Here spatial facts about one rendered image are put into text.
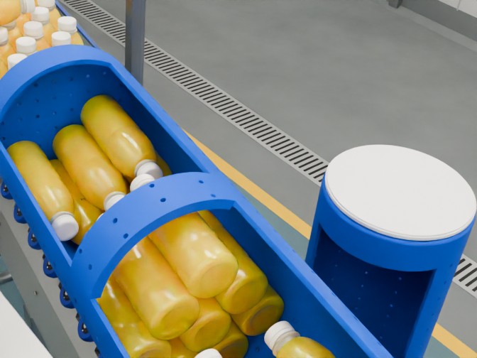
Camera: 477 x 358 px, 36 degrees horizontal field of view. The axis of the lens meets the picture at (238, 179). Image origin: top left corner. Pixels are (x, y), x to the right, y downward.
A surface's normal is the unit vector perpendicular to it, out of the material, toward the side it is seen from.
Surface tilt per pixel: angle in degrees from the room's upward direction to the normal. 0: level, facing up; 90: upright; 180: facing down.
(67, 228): 90
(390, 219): 0
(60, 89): 90
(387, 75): 0
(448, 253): 90
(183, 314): 90
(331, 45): 0
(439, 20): 76
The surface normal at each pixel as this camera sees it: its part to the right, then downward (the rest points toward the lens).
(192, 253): -0.38, -0.54
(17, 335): 0.11, -0.80
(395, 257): -0.18, 0.57
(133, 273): -0.53, -0.39
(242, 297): 0.54, 0.52
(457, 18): -0.71, 0.13
